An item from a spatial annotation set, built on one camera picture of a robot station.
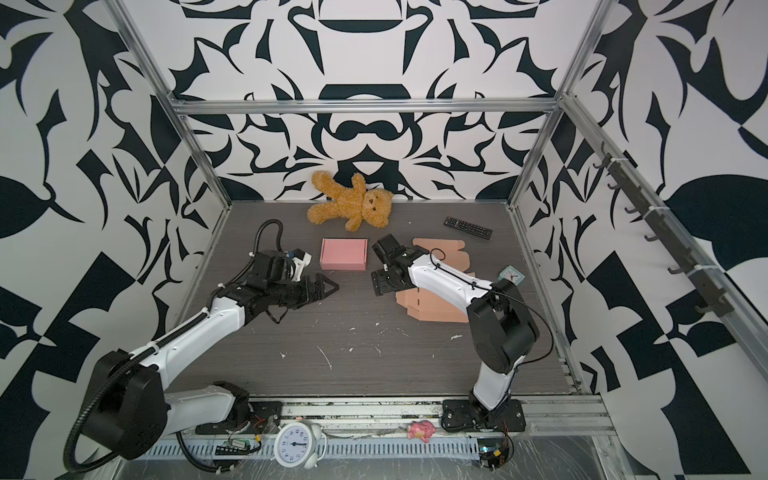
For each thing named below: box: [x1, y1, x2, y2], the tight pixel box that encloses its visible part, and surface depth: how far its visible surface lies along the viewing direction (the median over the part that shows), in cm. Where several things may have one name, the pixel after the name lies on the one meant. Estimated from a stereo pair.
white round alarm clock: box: [270, 421, 327, 470], surface depth 70 cm
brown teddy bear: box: [308, 171, 393, 231], surface depth 113 cm
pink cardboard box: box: [319, 238, 368, 271], surface depth 104 cm
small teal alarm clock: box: [497, 265, 526, 286], surface depth 101 cm
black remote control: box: [443, 216, 493, 241], surface depth 113 cm
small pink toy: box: [407, 420, 436, 443], surface depth 72 cm
